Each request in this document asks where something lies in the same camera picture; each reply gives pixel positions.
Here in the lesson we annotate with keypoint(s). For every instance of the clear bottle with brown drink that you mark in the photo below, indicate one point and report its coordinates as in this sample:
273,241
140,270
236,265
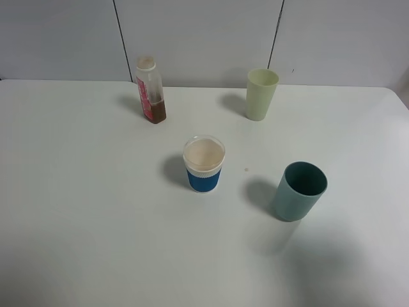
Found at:
149,82

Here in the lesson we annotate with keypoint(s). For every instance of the blue sleeved paper cup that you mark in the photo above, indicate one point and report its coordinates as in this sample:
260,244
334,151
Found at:
203,157

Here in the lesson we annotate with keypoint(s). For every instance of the pale green plastic cup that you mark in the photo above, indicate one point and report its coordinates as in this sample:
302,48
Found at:
261,86

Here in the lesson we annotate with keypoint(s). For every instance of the teal plastic cup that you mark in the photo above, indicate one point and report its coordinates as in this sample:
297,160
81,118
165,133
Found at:
301,186

